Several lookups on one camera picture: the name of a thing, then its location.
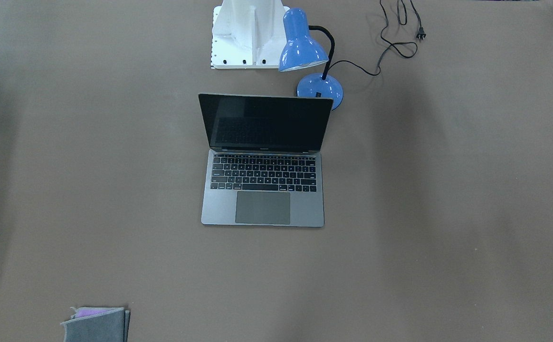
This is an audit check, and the black lamp power cable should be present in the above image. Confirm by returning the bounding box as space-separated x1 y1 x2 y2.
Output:
327 0 427 76

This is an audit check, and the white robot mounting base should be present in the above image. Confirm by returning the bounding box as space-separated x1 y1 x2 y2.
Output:
210 0 290 69

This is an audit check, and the blue desk lamp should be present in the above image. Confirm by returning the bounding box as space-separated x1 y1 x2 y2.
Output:
278 7 343 110

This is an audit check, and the grey folded cloth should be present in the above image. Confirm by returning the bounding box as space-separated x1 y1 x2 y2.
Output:
61 307 130 342

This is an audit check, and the grey laptop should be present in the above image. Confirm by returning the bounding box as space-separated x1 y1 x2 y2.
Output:
198 93 333 228

